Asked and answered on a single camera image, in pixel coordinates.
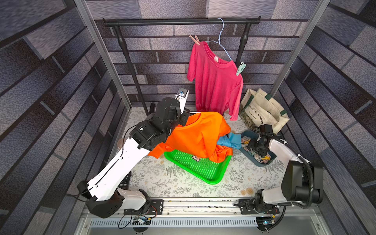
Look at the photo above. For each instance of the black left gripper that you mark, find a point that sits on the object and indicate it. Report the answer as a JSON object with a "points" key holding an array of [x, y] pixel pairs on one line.
{"points": [[184, 117]]}

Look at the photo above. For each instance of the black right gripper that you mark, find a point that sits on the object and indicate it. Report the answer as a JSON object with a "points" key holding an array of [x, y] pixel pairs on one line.
{"points": [[261, 145]]}

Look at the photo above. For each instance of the orange t-shirt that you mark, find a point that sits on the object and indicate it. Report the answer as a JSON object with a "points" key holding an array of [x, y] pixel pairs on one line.
{"points": [[198, 137]]}

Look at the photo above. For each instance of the pink t-shirt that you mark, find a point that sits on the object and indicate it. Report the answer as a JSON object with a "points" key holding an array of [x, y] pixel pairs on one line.
{"points": [[217, 87]]}

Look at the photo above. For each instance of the mint green clothespin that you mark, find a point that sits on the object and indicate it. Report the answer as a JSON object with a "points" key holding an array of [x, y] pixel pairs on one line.
{"points": [[241, 68]]}

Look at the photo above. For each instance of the dusty pink clothespin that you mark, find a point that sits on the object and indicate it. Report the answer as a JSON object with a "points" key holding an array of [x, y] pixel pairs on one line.
{"points": [[195, 39]]}

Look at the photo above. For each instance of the light blue wire hanger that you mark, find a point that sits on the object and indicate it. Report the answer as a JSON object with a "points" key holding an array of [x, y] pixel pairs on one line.
{"points": [[218, 41]]}

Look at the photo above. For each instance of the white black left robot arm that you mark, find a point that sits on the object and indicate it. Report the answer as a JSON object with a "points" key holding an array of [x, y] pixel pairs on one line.
{"points": [[104, 197]]}

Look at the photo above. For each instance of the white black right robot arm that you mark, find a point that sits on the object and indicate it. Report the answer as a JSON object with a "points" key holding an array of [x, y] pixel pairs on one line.
{"points": [[302, 184]]}

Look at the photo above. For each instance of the blue t-shirt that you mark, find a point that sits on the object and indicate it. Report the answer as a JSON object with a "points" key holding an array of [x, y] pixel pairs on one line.
{"points": [[230, 140]]}

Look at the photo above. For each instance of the teal clothespin tray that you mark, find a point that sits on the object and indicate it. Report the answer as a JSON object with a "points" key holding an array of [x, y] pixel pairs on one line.
{"points": [[249, 139]]}

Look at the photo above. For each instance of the cream canvas tote bag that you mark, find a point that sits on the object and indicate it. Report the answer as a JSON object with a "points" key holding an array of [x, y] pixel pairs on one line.
{"points": [[258, 108]]}

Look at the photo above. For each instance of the floral table cloth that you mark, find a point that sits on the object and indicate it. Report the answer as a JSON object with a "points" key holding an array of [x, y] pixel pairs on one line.
{"points": [[159, 177]]}

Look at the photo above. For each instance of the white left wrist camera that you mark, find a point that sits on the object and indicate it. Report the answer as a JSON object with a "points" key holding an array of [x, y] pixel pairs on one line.
{"points": [[182, 96]]}

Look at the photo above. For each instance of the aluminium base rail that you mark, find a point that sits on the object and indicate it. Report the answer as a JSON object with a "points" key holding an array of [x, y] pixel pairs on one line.
{"points": [[201, 213]]}

